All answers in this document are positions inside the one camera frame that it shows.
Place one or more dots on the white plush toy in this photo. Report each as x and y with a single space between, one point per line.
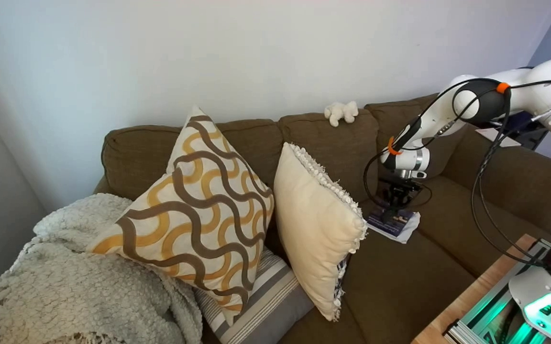
337 112

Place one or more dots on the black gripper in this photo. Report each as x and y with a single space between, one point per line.
398 191

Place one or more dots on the cream fringed pillow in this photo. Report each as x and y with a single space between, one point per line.
318 223

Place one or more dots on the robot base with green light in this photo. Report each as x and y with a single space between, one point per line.
517 309

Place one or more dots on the purple Legoland guidebook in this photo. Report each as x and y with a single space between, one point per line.
392 221

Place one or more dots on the wavy brown yellow pillow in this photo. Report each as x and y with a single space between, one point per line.
201 221

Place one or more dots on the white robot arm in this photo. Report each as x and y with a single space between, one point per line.
469 99

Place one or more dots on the wooden side table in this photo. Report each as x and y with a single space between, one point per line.
473 292

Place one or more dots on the grey fuzzy blanket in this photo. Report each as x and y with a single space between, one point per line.
59 292

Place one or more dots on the striped grey cushion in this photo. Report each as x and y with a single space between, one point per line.
274 305

